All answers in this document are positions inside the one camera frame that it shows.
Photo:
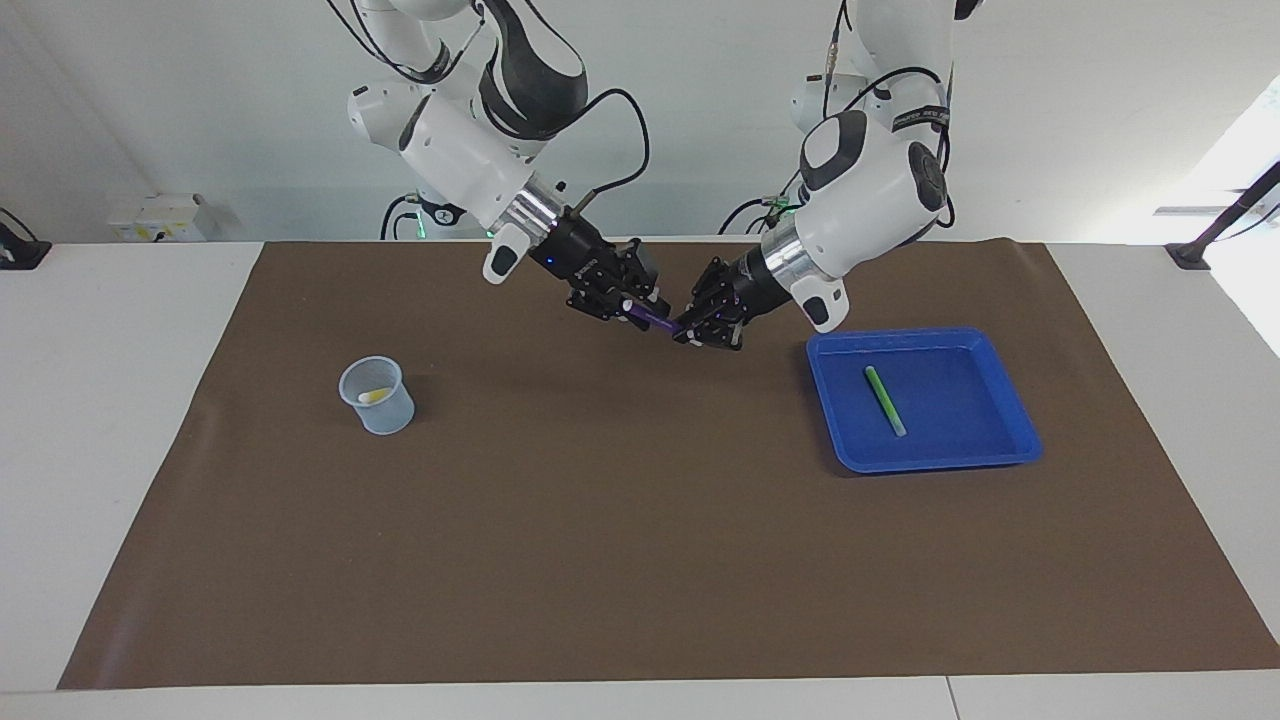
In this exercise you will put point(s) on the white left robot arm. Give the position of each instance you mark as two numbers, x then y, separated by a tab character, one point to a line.
870	180

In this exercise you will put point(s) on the green marker pen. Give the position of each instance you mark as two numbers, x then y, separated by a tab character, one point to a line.
885	401

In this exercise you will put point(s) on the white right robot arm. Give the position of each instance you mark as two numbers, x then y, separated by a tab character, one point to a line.
460	150

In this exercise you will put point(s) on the yellow marker pen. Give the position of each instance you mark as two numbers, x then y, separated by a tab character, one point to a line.
375	397

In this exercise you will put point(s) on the brown table mat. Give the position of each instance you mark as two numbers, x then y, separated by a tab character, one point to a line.
600	520

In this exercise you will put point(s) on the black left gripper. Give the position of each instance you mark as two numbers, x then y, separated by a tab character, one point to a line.
755	285

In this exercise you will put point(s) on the small black table clamp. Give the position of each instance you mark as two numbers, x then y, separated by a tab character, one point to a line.
20	250

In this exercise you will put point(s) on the blue plastic tray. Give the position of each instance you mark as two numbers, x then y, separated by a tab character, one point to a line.
985	440

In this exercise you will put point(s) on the white wall socket box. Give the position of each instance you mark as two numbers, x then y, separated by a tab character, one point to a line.
160	220

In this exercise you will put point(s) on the translucent plastic cup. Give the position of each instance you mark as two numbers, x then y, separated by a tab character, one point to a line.
385	415

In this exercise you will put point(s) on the purple marker pen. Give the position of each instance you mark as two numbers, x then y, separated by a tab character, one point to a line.
660	321

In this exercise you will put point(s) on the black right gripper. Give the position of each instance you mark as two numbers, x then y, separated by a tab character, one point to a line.
585	255

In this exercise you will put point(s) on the black clamp stand with pole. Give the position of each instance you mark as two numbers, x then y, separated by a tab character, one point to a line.
1225	215

